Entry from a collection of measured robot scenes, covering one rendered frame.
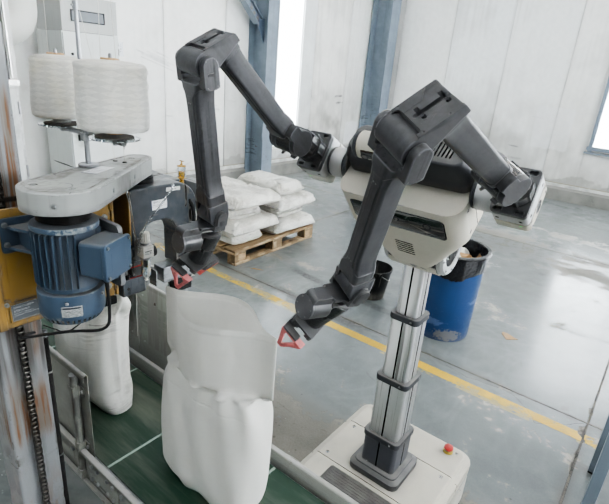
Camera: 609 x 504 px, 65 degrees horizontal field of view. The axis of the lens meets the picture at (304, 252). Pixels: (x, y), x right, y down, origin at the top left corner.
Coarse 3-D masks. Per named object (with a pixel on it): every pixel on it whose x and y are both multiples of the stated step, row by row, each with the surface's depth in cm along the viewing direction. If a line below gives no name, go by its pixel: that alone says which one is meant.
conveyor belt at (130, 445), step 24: (48, 336) 234; (144, 384) 205; (96, 408) 189; (144, 408) 191; (96, 432) 177; (120, 432) 178; (144, 432) 179; (96, 456) 167; (120, 456) 167; (144, 456) 168; (144, 480) 159; (168, 480) 160; (288, 480) 164
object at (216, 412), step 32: (192, 320) 151; (224, 320) 150; (256, 320) 136; (192, 352) 133; (224, 352) 130; (256, 352) 129; (192, 384) 136; (224, 384) 134; (256, 384) 133; (192, 416) 142; (224, 416) 134; (256, 416) 135; (192, 448) 147; (224, 448) 137; (256, 448) 138; (192, 480) 153; (224, 480) 141; (256, 480) 143
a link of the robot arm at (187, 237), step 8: (216, 216) 123; (224, 216) 124; (184, 224) 123; (192, 224) 124; (200, 224) 125; (208, 224) 126; (216, 224) 123; (224, 224) 125; (176, 232) 122; (184, 232) 120; (192, 232) 122; (200, 232) 124; (176, 240) 122; (184, 240) 120; (192, 240) 122; (200, 240) 124; (176, 248) 123; (184, 248) 121; (192, 248) 123; (200, 248) 125
